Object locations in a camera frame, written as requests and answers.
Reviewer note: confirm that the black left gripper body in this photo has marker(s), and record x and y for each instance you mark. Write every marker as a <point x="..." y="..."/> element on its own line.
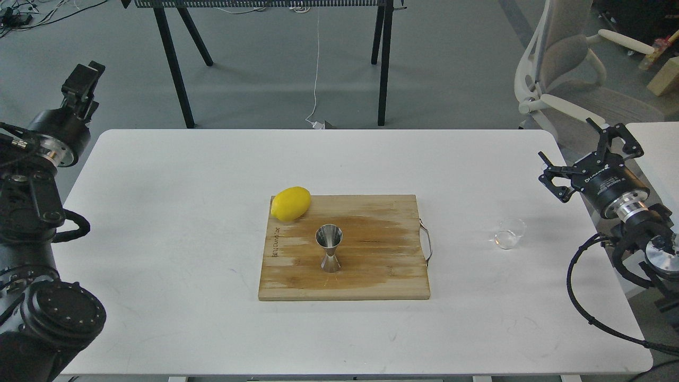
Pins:
<point x="62" y="136"/>

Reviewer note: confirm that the white grey office chair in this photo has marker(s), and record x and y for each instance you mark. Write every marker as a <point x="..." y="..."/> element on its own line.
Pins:
<point x="559" y="81"/>

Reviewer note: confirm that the cardboard box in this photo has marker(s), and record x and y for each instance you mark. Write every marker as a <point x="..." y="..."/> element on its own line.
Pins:
<point x="666" y="80"/>

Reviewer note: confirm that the white side table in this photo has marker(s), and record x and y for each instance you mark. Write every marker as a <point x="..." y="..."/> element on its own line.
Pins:
<point x="659" y="141"/>

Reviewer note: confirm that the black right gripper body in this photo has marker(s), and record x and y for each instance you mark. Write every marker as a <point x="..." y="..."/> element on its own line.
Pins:
<point x="611" y="188"/>

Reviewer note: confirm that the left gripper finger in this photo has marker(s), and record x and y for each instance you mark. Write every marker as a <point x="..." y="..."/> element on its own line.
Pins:
<point x="96" y="71"/>
<point x="78" y="89"/>

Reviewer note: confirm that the black trestle table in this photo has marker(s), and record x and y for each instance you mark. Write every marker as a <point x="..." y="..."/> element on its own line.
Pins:
<point x="260" y="49"/>

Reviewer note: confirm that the wooden cutting board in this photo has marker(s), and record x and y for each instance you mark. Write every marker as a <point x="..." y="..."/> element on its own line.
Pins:
<point x="380" y="255"/>

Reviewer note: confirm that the steel double jigger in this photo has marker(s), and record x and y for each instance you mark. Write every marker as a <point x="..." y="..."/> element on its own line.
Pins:
<point x="329" y="237"/>

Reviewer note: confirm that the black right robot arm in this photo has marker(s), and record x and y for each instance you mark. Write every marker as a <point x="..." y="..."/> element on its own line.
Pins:
<point x="644" y="244"/>

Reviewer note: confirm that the yellow lemon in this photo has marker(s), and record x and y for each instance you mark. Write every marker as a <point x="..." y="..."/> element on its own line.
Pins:
<point x="290" y="204"/>

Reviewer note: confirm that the small clear glass beaker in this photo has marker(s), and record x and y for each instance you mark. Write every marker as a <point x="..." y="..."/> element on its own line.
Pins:
<point x="509" y="233"/>

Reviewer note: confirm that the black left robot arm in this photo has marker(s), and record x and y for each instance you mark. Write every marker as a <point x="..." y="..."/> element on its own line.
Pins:
<point x="45" y="321"/>

